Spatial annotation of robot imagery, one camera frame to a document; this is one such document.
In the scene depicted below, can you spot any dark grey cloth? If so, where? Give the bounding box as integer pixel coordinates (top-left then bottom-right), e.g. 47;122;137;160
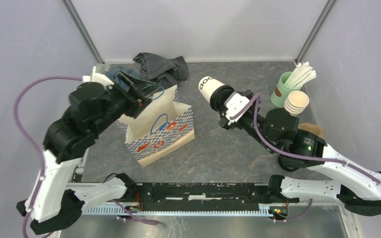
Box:
133;53;189;88

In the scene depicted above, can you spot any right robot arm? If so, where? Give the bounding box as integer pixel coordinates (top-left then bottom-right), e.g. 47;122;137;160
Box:
209;86;381;216

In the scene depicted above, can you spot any stack of paper cups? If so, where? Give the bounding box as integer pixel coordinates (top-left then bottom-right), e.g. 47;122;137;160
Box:
284;91;310;116

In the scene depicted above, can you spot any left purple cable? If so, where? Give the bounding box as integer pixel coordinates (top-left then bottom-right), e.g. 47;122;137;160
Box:
14;76;84;238

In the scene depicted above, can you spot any black plastic lid on table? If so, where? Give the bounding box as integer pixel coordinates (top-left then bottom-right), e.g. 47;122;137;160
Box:
278;156;299;172

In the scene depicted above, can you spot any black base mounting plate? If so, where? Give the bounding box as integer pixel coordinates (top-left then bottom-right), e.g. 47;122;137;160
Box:
116;182;299;212

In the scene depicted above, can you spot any printed paper takeout bag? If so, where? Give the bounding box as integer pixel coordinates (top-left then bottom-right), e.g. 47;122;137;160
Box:
115;85;195;167

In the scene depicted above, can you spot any right corner metal post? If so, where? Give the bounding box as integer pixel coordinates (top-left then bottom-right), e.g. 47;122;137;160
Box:
294;0;337;64

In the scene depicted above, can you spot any green straw holder cup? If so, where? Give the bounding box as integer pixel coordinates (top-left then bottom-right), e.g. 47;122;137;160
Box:
270;72;298;108

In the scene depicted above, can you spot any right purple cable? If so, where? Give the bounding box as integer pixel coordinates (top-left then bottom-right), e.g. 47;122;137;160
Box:
229;93;381;206

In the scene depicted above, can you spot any corner metal post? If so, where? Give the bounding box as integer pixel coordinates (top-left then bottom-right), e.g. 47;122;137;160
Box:
62;0;105;64
294;0;337;64

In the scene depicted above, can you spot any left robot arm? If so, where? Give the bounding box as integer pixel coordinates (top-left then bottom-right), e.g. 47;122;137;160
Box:
16;73;160;238

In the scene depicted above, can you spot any aluminium cable rail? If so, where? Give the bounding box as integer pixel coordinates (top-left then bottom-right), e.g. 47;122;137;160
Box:
83;203;288;218

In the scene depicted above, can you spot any white wrapped straws bundle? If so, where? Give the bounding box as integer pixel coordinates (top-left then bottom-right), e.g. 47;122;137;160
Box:
284;61;317;89

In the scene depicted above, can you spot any brown cardboard cup carrier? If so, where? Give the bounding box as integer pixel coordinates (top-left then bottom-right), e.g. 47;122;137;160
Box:
298;122;324;139

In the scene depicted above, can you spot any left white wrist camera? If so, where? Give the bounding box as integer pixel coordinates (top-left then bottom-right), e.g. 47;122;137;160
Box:
82;66;115;88

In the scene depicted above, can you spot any purple cable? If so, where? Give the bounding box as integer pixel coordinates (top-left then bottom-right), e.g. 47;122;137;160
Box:
229;93;381;206
14;76;84;238

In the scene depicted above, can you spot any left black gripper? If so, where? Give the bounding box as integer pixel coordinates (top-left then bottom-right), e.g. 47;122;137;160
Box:
91;69;162;136

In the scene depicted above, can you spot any left corner metal post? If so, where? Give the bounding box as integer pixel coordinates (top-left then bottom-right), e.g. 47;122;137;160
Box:
62;0;105;64

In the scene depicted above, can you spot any black plastic cup lid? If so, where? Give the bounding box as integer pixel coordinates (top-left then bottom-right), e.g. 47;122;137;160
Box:
209;85;235;113

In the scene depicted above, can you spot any teal crumpled cloth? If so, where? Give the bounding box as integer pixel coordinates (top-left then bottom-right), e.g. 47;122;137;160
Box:
104;65;142;92

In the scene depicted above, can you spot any white paper coffee cup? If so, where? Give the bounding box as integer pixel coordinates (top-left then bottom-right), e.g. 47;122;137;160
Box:
198;76;225;102

